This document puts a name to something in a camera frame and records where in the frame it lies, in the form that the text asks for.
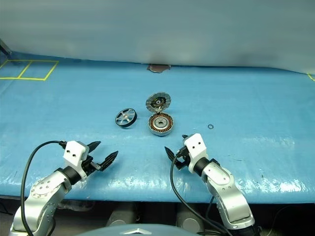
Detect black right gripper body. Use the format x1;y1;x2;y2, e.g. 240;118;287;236
175;138;190;172

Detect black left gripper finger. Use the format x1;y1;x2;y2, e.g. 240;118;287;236
86;141;102;155
98;150;119;172

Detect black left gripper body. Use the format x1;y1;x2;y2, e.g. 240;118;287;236
82;151;102;176

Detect motor stator housing copper windings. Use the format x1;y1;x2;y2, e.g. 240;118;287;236
148;113;175;136

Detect black rotor ring silver spokes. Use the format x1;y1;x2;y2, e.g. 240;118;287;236
115;108;138;129

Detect motor end cap circuit board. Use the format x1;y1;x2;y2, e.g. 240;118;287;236
145;91;172;113

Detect blue foam table cover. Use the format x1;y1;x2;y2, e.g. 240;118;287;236
0;50;315;204

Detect grey rounded cylinder under table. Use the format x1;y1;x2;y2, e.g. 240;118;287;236
105;208;135;228
175;208;205;235

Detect grey-blue robot torso silver emblem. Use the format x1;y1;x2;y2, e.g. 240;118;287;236
78;224;198;236

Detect yellow tape double square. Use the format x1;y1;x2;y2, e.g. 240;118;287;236
0;59;60;82

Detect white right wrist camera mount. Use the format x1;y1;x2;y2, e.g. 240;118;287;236
184;133;210;171

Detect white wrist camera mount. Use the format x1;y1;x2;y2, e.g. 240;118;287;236
63;141;90;178
184;133;210;171

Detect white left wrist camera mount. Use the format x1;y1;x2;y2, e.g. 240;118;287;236
63;141;90;178

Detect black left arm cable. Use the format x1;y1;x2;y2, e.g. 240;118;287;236
21;140;67;236

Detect thin black floor cable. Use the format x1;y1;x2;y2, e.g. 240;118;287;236
269;205;315;233

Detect dark metal frame piece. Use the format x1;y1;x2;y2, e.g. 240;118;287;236
0;38;12;56

